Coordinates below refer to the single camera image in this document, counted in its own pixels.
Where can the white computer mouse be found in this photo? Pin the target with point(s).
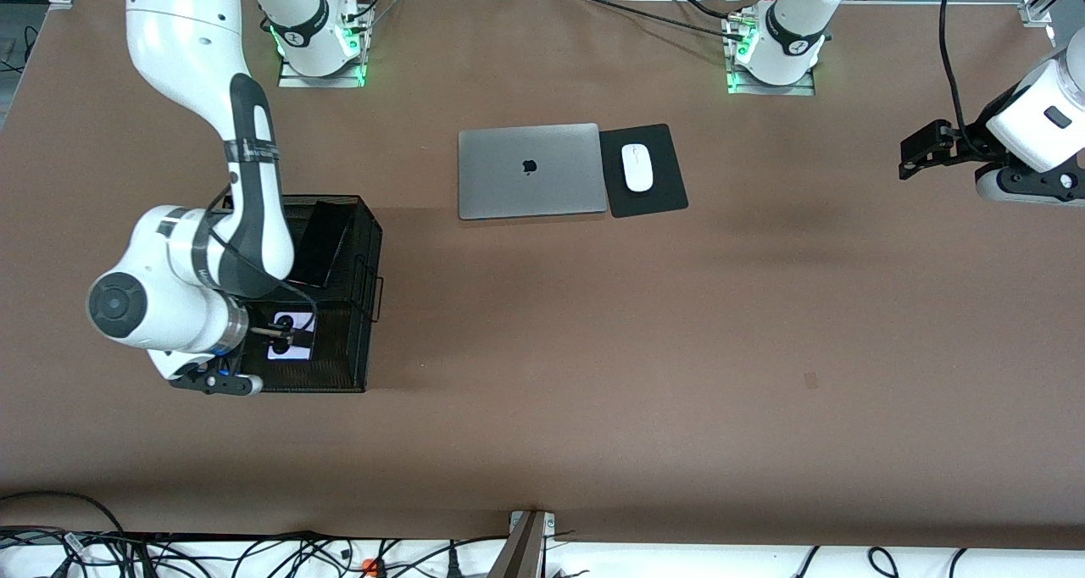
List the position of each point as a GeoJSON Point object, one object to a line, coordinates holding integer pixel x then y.
{"type": "Point", "coordinates": [637, 167]}

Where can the black mouse pad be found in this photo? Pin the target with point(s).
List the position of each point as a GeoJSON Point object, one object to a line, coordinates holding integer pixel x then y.
{"type": "Point", "coordinates": [665, 163]}

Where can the lavender flip phone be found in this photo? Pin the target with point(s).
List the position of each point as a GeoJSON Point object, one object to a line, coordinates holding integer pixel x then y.
{"type": "Point", "coordinates": [303, 332]}

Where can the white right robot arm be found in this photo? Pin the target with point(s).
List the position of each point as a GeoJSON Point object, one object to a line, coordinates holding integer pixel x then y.
{"type": "Point", "coordinates": [186, 52]}

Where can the silver closed laptop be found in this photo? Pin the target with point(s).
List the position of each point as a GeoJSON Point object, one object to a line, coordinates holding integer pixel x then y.
{"type": "Point", "coordinates": [509, 188]}

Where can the black slab smartphone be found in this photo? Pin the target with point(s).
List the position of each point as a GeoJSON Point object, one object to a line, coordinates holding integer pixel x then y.
{"type": "Point", "coordinates": [326, 239]}

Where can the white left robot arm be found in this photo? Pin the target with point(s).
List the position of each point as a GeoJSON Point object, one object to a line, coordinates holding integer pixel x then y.
{"type": "Point", "coordinates": [797, 10]}

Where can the aluminium frame post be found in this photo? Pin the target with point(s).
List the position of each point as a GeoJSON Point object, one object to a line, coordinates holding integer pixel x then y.
{"type": "Point", "coordinates": [521, 548]}

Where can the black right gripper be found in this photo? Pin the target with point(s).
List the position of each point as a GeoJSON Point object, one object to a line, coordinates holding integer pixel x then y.
{"type": "Point", "coordinates": [264, 332]}

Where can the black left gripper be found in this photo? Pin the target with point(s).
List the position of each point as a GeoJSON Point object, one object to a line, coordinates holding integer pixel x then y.
{"type": "Point", "coordinates": [971, 136]}

